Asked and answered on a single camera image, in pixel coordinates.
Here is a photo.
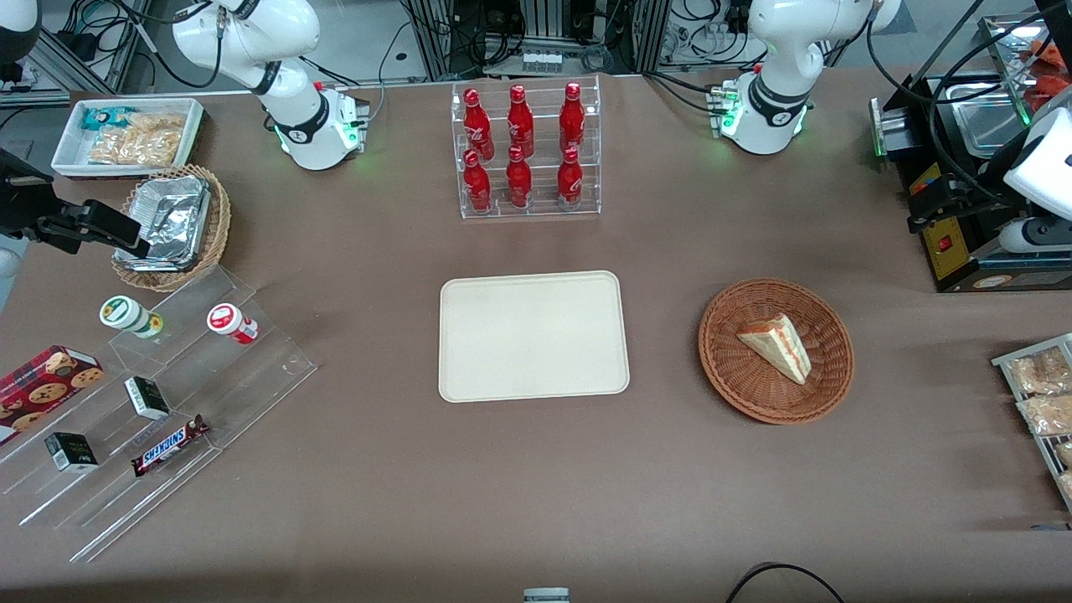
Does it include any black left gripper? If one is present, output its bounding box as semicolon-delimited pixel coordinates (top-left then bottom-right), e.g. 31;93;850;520
908;170;1009;233

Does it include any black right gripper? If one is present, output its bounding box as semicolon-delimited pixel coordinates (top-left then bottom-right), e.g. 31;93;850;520
0;149;152;260

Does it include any triangular sandwich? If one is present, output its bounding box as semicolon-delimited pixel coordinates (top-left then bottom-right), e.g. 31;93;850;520
736;313;813;386

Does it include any small wicker basket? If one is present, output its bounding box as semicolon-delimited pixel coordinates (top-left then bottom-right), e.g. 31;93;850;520
111;164;232;293

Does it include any tray of packaged snacks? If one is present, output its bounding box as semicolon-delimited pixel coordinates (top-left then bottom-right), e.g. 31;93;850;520
992;332;1072;514

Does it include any large round wicker basket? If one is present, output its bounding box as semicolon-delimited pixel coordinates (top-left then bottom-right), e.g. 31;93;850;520
698;277;855;425

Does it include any cream plastic tray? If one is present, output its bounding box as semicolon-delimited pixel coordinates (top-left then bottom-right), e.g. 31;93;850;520
438;270;631;404

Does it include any black food warmer machine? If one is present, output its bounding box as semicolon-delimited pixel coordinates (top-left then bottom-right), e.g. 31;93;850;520
869;12;1072;293

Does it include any aluminium foil container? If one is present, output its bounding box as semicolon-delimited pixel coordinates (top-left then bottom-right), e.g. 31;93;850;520
114;175;211;271

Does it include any white rectangular bin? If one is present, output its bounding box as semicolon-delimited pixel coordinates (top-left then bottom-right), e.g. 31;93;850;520
51;97;205;179

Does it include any green lid white cup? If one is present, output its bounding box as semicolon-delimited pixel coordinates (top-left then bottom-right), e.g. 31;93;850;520
99;295;165;340

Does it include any clear bag of chips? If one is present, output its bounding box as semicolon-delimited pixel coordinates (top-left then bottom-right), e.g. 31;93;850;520
87;112;187;168

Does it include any steel warmer pan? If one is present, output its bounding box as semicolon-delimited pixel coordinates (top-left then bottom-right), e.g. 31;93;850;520
953;90;1033;157

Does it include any teal snack packet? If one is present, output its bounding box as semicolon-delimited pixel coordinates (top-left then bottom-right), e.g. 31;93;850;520
80;106;136;132

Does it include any red lid white bottle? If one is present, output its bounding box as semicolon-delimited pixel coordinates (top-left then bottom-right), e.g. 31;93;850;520
206;302;260;346

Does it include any red cookie box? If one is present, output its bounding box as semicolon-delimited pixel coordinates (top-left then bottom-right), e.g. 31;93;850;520
0;344;105;446

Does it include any small black carton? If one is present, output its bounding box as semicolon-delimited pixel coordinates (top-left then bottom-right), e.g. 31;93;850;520
44;431;100;474
123;375;172;421

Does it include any clear bag of snacks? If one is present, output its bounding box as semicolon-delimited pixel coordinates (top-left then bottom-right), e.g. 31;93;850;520
1016;394;1072;437
1007;347;1072;396

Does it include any clear acrylic stepped shelf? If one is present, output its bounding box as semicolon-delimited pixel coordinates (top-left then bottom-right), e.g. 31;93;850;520
0;265;318;564

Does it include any Snickers chocolate bar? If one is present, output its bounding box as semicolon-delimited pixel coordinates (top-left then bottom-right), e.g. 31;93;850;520
131;414;211;478

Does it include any red cola bottle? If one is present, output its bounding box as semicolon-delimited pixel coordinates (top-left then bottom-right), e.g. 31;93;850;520
463;88;496;161
505;145;533;209
462;149;493;213
556;147;585;207
559;81;587;154
507;84;536;157

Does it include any clear acrylic bottle rack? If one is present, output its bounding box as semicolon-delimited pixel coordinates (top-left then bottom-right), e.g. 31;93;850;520
451;75;602;221

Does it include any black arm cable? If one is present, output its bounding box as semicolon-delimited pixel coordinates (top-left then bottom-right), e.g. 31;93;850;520
866;0;1044;210

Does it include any black floor cable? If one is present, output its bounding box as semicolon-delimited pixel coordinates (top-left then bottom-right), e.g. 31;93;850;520
724;562;848;603

